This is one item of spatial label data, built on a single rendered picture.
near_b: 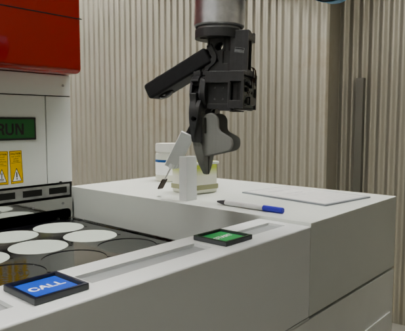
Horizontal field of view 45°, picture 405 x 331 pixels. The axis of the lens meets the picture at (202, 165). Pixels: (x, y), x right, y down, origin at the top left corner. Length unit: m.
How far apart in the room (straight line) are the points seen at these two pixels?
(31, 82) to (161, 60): 2.44
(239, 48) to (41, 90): 0.55
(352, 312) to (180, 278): 0.47
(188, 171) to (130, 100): 2.77
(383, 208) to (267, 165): 2.11
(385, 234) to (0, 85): 0.83
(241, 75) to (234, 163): 2.50
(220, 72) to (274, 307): 0.33
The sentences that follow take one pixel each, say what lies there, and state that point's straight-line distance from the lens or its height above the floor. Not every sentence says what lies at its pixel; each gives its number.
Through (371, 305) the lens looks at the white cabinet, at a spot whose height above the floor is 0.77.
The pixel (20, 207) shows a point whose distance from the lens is 1.11.
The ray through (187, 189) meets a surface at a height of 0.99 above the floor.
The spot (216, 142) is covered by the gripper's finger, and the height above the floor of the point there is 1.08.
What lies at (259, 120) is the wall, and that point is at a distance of 3.08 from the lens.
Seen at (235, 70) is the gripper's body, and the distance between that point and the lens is 0.71.
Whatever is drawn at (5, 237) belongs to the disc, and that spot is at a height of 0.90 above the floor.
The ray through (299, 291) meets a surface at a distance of 0.75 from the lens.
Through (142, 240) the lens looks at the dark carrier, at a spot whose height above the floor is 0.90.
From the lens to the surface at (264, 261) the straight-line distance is 0.66.
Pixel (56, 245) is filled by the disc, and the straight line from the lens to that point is 0.90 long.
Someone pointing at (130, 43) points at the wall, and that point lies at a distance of 3.71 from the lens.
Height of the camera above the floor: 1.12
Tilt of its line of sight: 5 degrees down
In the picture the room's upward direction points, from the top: straight up
